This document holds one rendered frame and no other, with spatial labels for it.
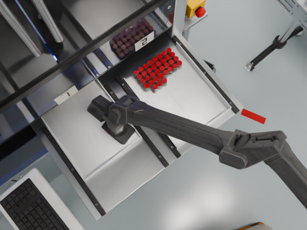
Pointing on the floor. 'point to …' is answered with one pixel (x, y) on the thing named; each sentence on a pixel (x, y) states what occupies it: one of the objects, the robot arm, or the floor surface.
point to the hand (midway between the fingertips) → (120, 133)
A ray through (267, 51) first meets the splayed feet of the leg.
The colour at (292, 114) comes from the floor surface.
